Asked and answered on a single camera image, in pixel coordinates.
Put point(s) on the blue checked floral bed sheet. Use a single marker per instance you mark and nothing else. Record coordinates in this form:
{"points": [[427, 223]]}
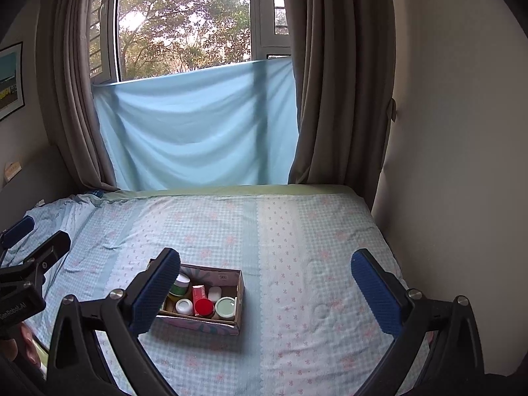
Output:
{"points": [[288, 276]]}

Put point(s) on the framed wall poster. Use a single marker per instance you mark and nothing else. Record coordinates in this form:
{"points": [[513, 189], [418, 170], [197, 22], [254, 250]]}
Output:
{"points": [[10, 82]]}

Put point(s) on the brown curtain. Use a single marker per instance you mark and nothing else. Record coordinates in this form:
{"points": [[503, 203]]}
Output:
{"points": [[338, 90], [70, 90]]}

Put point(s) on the jar with dark red lid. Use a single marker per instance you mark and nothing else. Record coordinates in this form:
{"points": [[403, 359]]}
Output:
{"points": [[204, 306]]}

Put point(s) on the small red carton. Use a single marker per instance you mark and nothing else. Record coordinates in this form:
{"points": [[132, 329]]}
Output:
{"points": [[200, 293]]}

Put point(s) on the small white jar dark label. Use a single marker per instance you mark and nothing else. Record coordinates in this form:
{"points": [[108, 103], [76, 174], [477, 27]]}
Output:
{"points": [[179, 284]]}

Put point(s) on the white pill bottle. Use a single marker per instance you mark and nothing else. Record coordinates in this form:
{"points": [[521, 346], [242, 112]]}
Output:
{"points": [[184, 306]]}

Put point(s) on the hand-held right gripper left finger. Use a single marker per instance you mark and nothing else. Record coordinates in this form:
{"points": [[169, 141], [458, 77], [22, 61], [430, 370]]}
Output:
{"points": [[154, 293]]}

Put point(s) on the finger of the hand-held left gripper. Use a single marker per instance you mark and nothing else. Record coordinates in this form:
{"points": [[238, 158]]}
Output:
{"points": [[45, 253], [18, 229]]}

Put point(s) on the small blue patterned cloth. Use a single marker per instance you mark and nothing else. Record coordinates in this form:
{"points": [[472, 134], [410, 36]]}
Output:
{"points": [[97, 193]]}

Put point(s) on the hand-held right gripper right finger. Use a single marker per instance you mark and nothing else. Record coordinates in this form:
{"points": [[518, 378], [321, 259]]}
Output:
{"points": [[377, 293]]}

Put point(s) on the small beige box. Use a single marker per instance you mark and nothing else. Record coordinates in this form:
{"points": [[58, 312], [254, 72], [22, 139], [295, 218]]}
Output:
{"points": [[12, 170]]}

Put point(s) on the green jar with white lid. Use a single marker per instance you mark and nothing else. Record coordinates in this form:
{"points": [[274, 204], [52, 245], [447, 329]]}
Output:
{"points": [[226, 307]]}

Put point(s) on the small white oval case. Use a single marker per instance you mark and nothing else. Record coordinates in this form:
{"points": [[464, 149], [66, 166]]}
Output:
{"points": [[214, 293]]}

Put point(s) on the patterned cardboard box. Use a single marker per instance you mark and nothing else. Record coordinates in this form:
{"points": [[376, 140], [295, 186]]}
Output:
{"points": [[198, 326]]}

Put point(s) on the brown curtain tieback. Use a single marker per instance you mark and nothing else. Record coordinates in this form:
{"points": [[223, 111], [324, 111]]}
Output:
{"points": [[392, 109]]}

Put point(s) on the white window frame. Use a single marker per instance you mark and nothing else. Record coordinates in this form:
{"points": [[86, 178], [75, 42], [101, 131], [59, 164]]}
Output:
{"points": [[264, 8]]}

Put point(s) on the green fitted sheet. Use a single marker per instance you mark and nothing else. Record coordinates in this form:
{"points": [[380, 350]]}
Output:
{"points": [[247, 189]]}

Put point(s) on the person's left hand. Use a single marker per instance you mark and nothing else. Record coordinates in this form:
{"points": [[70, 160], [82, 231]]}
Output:
{"points": [[27, 350]]}

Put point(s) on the light blue hanging cloth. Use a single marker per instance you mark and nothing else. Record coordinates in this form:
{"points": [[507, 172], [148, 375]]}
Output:
{"points": [[185, 132]]}

